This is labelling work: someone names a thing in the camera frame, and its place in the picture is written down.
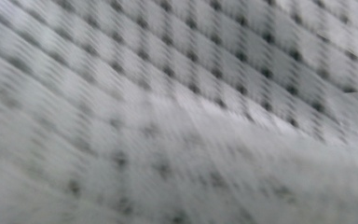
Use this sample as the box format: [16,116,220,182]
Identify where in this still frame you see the white mesh laundry bag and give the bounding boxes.
[0,0,358,224]

